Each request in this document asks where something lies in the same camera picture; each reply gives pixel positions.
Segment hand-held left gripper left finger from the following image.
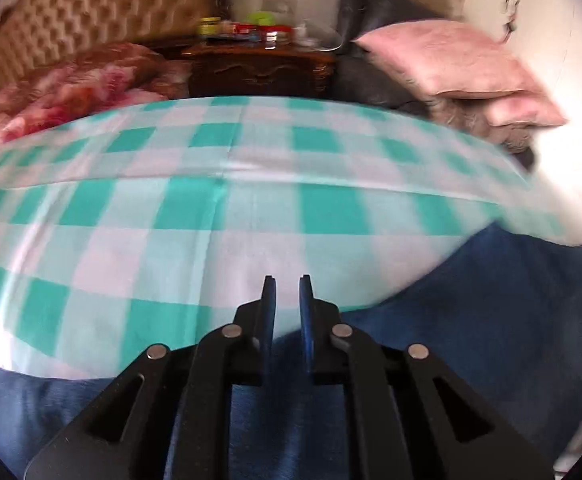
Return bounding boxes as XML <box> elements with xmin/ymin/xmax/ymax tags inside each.
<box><xmin>23</xmin><ymin>275</ymin><xmax>278</xmax><ymax>480</ymax></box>

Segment black leather sofa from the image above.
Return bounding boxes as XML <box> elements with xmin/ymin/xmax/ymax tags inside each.
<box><xmin>331</xmin><ymin>0</ymin><xmax>538</xmax><ymax>167</ymax></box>

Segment large pink pillow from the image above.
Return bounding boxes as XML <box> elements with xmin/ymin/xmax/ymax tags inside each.
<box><xmin>352</xmin><ymin>21</ymin><xmax>548</xmax><ymax>99</ymax></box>

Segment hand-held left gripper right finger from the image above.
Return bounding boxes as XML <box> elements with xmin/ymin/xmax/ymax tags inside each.
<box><xmin>298</xmin><ymin>275</ymin><xmax>554</xmax><ymax>480</ymax></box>

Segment blue denim pants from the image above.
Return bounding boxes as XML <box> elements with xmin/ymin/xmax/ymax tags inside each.
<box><xmin>0</xmin><ymin>224</ymin><xmax>582</xmax><ymax>480</ymax></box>

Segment clear glass bowl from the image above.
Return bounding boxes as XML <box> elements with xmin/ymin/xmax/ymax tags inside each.
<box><xmin>295</xmin><ymin>19</ymin><xmax>344</xmax><ymax>52</ymax></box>

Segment beige tufted headboard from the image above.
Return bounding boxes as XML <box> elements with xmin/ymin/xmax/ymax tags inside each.
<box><xmin>0</xmin><ymin>0</ymin><xmax>232</xmax><ymax>106</ymax></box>

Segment red floral plush blanket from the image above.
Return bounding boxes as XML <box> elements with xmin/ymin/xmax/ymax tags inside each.
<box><xmin>0</xmin><ymin>42</ymin><xmax>192</xmax><ymax>162</ymax></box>

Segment red packet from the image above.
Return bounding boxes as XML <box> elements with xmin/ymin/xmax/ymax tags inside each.
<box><xmin>233</xmin><ymin>22</ymin><xmax>292</xmax><ymax>37</ymax></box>

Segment green white checked bed sheet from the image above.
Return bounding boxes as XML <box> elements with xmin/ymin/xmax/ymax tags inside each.
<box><xmin>0</xmin><ymin>96</ymin><xmax>582</xmax><ymax>382</ymax></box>

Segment bright green object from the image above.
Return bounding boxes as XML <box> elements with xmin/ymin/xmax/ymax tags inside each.
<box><xmin>245</xmin><ymin>11</ymin><xmax>278</xmax><ymax>29</ymax></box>

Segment small pink pillow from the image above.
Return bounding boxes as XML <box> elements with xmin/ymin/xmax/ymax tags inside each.
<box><xmin>485</xmin><ymin>91</ymin><xmax>570</xmax><ymax>128</ymax></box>

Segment dark wooden nightstand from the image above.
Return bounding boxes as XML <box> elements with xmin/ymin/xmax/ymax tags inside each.
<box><xmin>148</xmin><ymin>35</ymin><xmax>338</xmax><ymax>102</ymax></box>

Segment wall socket plate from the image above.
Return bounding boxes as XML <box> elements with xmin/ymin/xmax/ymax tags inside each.
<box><xmin>260</xmin><ymin>0</ymin><xmax>297</xmax><ymax>16</ymax></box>

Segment grey brown patterned cloth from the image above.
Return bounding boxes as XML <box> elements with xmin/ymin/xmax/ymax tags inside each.
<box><xmin>425</xmin><ymin>96</ymin><xmax>538</xmax><ymax>155</ymax></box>

